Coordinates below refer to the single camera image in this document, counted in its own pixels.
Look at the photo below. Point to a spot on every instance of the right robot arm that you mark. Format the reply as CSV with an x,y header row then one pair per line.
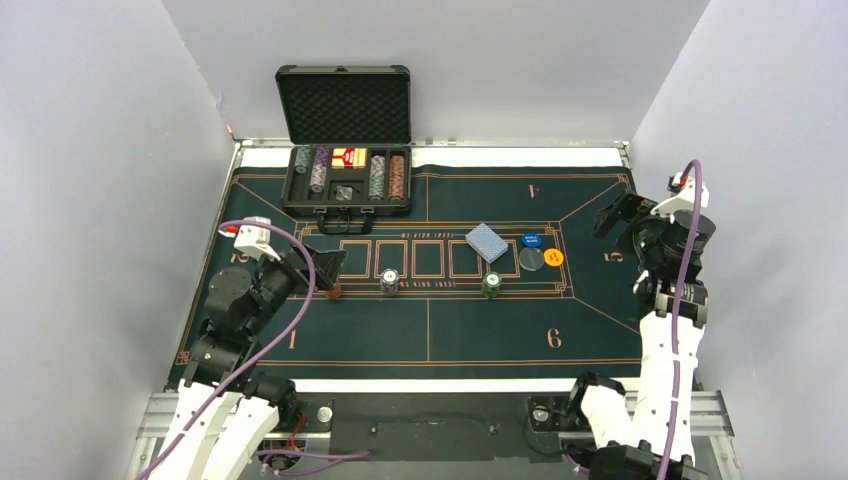
x,y
653,440

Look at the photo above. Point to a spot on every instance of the blue playing card deck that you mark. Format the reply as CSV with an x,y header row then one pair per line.
x,y
486,243

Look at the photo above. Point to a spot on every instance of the purple chip row in case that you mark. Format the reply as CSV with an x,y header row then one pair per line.
x,y
319,169

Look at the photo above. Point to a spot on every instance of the red playing card box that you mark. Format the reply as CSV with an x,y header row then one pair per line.
x,y
349,158

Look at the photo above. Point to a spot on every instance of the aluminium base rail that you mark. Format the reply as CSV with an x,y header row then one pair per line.
x,y
446,427

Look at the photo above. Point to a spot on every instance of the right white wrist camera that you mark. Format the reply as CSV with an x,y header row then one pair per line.
x,y
682,195

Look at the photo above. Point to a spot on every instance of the orange poker chip stack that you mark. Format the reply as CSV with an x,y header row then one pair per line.
x,y
335,292

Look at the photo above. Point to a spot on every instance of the clear bag in case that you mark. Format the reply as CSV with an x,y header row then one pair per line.
x,y
344,193

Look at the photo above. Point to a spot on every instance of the green poker chip stack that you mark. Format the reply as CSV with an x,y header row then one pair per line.
x,y
491,285

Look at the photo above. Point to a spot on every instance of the blue small blind button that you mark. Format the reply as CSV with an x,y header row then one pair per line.
x,y
532,240

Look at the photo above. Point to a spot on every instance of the blue chip row in case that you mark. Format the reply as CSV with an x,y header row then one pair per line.
x,y
376,185

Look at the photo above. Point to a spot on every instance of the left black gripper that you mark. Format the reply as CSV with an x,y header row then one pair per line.
x,y
327,265

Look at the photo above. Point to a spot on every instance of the green poker table mat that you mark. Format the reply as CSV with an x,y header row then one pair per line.
x,y
556,322

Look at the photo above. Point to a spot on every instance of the yellow big blind button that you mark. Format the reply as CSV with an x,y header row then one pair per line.
x,y
553,257

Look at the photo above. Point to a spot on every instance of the green chip row in case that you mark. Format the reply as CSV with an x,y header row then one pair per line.
x,y
303,159

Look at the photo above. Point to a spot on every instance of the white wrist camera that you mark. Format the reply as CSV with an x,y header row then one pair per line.
x,y
682,195
253,241

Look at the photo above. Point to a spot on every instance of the black poker chip case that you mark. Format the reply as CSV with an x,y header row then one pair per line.
x,y
346,106

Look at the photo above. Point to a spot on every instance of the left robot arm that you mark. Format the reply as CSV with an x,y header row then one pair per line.
x,y
224,408

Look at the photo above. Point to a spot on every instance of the orange chip row in case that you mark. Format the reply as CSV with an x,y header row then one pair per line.
x,y
396,178

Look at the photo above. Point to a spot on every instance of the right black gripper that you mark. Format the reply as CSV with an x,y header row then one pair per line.
x,y
623,210

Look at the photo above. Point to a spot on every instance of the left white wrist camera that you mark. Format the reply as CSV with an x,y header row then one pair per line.
x,y
253,241

